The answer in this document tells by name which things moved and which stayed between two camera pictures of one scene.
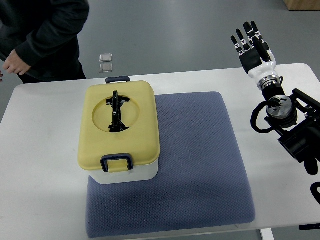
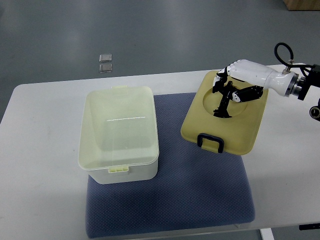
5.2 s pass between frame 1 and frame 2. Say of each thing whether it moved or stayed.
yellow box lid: moved
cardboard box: stayed
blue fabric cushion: stayed
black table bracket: stayed
